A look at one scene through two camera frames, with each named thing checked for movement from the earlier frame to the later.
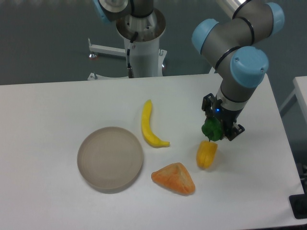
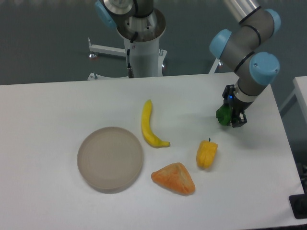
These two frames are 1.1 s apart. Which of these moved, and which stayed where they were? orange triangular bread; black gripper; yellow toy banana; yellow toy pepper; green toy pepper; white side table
Moved: black gripper; green toy pepper
Stayed: white side table; yellow toy pepper; orange triangular bread; yellow toy banana
